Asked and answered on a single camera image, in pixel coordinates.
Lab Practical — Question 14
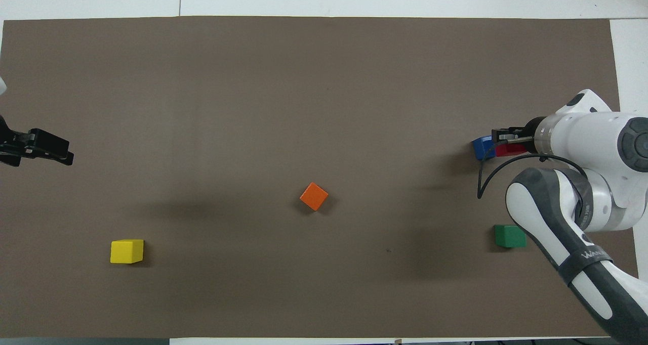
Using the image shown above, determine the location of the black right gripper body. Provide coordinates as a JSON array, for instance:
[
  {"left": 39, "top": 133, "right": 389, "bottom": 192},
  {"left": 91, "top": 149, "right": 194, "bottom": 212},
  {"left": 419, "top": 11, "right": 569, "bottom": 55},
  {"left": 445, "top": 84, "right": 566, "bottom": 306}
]
[{"left": 523, "top": 117, "right": 546, "bottom": 151}]

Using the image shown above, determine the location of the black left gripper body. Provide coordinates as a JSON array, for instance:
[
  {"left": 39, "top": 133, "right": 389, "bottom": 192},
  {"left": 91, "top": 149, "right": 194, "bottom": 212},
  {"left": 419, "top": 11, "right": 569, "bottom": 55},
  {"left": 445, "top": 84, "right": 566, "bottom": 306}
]
[{"left": 0, "top": 115, "right": 31, "bottom": 167}]

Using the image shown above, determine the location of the red wooden block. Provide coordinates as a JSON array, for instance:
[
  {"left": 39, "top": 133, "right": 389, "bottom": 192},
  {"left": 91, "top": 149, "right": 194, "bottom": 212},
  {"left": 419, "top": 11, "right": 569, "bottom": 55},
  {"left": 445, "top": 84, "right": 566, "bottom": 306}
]
[{"left": 495, "top": 143, "right": 528, "bottom": 158}]

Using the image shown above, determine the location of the blue wooden block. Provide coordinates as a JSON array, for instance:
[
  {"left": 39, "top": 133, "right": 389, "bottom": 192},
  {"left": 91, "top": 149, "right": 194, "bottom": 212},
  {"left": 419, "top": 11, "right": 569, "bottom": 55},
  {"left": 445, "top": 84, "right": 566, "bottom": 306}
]
[{"left": 472, "top": 136, "right": 497, "bottom": 161}]

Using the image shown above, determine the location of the green wooden block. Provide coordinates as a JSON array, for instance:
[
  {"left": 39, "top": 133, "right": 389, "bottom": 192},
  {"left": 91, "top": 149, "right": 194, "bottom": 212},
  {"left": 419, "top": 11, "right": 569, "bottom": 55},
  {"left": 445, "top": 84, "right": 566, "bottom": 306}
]
[{"left": 494, "top": 225, "right": 527, "bottom": 248}]

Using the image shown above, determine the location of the yellow wooden block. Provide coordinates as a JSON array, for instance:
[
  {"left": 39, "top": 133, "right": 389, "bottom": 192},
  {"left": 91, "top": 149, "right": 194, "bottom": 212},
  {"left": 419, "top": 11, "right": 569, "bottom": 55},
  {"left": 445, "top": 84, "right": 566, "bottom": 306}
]
[{"left": 110, "top": 239, "right": 144, "bottom": 264}]

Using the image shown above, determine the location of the orange wooden block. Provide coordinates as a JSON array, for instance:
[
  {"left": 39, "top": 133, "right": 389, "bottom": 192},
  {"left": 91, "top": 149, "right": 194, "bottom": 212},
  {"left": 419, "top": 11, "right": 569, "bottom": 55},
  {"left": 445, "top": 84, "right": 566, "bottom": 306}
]
[{"left": 300, "top": 182, "right": 329, "bottom": 212}]

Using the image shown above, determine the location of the brown table mat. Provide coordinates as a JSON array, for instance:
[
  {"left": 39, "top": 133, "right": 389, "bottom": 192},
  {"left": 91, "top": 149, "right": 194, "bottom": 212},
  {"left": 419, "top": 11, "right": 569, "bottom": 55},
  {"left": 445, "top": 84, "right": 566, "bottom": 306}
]
[{"left": 0, "top": 16, "right": 646, "bottom": 339}]

